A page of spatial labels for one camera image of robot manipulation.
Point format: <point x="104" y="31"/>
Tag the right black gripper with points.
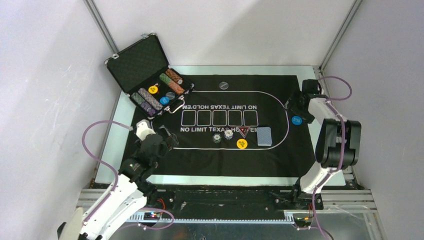
<point x="296" y="96"/>

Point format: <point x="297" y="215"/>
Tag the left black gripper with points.
<point x="170" y="141"/>

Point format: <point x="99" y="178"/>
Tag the blue small blind button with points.
<point x="296" y="120"/>

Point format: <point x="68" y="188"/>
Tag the green blue chip stack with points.
<point x="216" y="138"/>

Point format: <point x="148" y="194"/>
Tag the white blue chip stack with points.
<point x="228" y="134"/>

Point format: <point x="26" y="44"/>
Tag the yellow big blind button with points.
<point x="242" y="143"/>

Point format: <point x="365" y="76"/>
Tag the black dealer button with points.
<point x="223" y="85"/>

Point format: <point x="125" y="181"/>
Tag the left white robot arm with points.
<point x="128" y="193"/>

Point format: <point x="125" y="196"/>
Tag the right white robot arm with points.
<point x="337" y="147"/>

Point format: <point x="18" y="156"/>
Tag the blue playing card deck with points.
<point x="264" y="136"/>

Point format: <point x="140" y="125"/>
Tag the blue button in case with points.
<point x="164" y="100"/>

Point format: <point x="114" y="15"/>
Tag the clear dealer button in case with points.
<point x="170" y="95"/>

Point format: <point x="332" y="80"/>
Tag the triangular all-in marker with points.
<point x="244" y="130"/>

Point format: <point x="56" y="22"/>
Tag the green orange chip row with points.
<point x="171" y="84"/>

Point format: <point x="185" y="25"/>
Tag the yellow button in case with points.
<point x="153" y="89"/>

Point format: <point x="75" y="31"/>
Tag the black poker table mat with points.
<point x="250" y="100"/>

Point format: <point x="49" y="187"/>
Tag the pink grey chip row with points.
<point x="150" y="99"/>

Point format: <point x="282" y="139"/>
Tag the red brown chip row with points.
<point x="174" y="76"/>

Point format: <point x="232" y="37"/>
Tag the black aluminium chip case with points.
<point x="139" y="66"/>

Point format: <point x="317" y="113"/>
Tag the electronics board with leds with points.
<point x="150" y="216"/>

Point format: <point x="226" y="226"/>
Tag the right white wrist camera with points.
<point x="311" y="86"/>

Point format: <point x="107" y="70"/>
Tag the black metal base rail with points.
<point x="257" y="204"/>

